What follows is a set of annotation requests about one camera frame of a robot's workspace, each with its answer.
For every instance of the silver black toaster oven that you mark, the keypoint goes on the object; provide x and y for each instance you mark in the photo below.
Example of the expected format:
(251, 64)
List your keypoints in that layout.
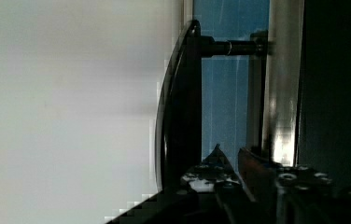
(324, 140)

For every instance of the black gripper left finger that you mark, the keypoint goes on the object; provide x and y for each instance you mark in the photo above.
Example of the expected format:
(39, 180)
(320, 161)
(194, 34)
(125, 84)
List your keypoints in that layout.
(215, 168)

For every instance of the blue glass oven door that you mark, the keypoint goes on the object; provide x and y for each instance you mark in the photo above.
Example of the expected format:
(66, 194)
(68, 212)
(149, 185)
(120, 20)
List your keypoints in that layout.
(232, 82)

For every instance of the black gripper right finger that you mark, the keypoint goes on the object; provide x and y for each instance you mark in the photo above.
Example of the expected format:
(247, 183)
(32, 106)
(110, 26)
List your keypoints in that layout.
(258, 174)

